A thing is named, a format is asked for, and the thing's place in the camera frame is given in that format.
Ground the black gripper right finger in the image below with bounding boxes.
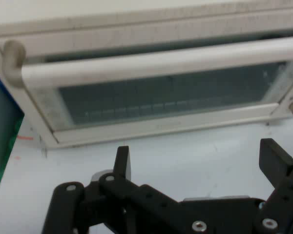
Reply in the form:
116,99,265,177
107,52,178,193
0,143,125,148
253,138,293,234

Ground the cream toaster oven body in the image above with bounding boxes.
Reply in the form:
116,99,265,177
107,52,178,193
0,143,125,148
0,0,293,150

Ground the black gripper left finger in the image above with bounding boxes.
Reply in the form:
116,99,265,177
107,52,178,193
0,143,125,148
41,145,193,234

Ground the cream glass oven door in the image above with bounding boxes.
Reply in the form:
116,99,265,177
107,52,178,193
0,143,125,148
0,8,293,145

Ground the blue and green box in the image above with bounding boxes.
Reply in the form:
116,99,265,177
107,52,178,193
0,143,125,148
0,65,25,210

